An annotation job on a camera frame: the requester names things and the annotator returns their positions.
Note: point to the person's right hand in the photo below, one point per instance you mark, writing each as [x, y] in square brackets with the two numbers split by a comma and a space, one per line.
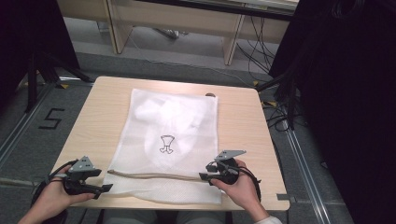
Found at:
[244, 189]

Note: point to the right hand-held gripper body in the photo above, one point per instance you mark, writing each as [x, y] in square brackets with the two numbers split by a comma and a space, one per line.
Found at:
[229, 172]

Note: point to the white mesh laundry bag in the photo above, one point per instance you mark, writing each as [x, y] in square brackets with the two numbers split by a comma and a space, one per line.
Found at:
[174, 124]

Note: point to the black metal stand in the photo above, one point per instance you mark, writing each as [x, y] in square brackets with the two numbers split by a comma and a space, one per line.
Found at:
[32, 84]
[291, 102]

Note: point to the person's left hand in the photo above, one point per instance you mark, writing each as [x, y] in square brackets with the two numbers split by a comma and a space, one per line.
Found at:
[57, 196]

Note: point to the black curtain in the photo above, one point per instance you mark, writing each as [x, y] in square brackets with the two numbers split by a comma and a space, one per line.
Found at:
[348, 93]
[28, 31]

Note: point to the metal floor rail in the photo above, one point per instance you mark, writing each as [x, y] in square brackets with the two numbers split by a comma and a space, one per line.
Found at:
[306, 174]
[21, 124]

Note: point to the small brown round object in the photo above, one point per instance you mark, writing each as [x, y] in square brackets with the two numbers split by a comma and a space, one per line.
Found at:
[210, 94]

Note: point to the person's grey trousers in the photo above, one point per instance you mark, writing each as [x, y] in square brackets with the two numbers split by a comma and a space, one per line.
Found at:
[130, 217]

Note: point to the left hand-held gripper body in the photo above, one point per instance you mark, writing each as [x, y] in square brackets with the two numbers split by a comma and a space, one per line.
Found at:
[81, 165]

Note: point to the beige wooden desk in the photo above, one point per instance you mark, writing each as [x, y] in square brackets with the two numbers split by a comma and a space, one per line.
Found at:
[174, 15]

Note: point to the grey power strip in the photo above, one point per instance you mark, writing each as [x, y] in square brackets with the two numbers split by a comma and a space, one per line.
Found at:
[169, 33]

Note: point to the grey tape piece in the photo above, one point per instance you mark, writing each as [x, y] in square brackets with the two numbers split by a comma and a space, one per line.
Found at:
[283, 197]

